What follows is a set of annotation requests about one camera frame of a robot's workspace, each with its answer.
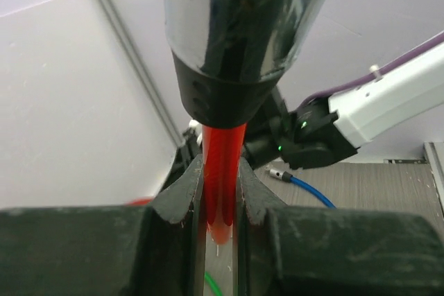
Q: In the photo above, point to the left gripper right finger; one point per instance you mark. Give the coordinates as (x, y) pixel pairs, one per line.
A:
(289, 250)

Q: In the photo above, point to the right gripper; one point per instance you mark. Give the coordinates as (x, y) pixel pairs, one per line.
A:
(186, 153)

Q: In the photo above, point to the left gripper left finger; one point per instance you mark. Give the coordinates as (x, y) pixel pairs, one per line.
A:
(152, 249)

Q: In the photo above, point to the green cable lock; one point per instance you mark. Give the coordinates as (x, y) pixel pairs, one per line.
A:
(212, 284)

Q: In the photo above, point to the red cable lock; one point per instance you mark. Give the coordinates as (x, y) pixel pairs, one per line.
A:
(228, 56)

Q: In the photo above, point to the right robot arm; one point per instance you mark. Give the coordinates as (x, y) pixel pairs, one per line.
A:
(332, 125)

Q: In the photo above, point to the blue cable lock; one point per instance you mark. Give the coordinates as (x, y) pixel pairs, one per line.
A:
(289, 178)

